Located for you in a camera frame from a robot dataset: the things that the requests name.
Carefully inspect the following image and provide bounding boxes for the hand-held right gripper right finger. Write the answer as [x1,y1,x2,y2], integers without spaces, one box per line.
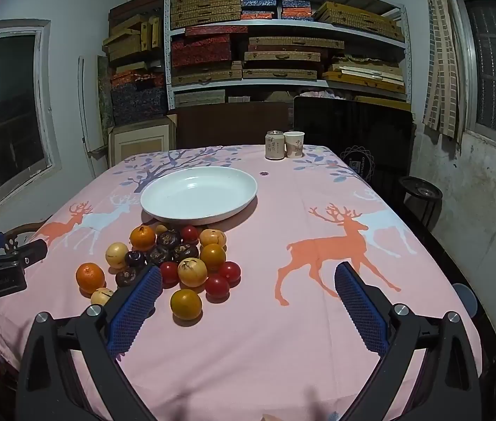
[334,261,482,421]

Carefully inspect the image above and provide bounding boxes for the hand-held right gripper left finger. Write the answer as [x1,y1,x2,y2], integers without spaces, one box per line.
[15,265,163,421]

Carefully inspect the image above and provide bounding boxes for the dark brown water chestnut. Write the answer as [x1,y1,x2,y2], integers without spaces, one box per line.
[115,267,140,289]
[145,246,172,266]
[172,244,200,263]
[156,230,183,250]

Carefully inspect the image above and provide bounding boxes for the small pale yellow fruit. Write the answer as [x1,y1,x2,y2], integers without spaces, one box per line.
[91,287,115,307]

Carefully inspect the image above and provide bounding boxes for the yellow-green tomato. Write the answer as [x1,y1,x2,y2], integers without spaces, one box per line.
[170,288,203,321]

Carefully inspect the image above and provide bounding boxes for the orange tangerine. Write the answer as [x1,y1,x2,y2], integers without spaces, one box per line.
[75,262,106,294]
[129,225,157,252]

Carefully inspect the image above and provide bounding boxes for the pale yellow round fruit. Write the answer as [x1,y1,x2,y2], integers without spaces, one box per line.
[105,242,129,269]
[177,257,209,288]

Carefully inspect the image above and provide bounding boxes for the white oval plate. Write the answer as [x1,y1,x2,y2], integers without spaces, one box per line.
[140,167,258,226]

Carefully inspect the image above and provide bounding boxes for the dark purple cherry tomato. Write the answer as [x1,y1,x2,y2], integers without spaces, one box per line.
[124,250,147,269]

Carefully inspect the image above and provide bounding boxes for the pale blue round object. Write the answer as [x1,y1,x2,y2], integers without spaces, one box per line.
[451,283,478,316]

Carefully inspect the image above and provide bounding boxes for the large yellow-orange tomato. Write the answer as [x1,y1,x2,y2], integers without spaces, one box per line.
[199,228,227,248]

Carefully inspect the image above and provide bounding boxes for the pink deer print tablecloth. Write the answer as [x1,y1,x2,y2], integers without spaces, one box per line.
[0,144,483,421]

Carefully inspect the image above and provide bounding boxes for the black round stool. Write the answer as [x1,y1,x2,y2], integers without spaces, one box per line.
[398,176,443,229]

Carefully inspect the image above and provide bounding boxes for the wooden framed picture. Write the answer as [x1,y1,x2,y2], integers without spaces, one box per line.
[108,114,178,167]

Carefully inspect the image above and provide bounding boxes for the white leaning board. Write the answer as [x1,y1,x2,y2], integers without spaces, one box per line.
[78,55,110,176]

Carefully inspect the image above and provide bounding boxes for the white paper cup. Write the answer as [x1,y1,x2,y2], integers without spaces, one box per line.
[284,132,305,159]

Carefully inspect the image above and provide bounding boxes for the pile of patterned gift boxes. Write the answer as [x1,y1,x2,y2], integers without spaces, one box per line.
[103,0,170,126]

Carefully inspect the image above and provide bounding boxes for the beige drink can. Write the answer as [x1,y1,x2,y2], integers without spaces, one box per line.
[265,130,285,160]

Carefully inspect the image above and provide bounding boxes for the dark brown chair back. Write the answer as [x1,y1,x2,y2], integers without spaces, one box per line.
[173,102,292,150]

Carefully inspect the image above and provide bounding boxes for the white metal shelf rack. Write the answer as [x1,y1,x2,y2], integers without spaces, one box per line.
[164,0,412,110]

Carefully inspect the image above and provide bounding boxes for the beige checked curtain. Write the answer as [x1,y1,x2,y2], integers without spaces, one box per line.
[421,0,465,141]

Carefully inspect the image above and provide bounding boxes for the barred window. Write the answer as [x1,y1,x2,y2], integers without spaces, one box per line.
[449,0,496,159]

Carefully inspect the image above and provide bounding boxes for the stacks of flat woven boxes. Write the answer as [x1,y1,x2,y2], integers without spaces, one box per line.
[170,0,406,101]

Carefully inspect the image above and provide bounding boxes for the aluminium frame window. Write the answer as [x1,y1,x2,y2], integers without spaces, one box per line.
[0,20,62,224]

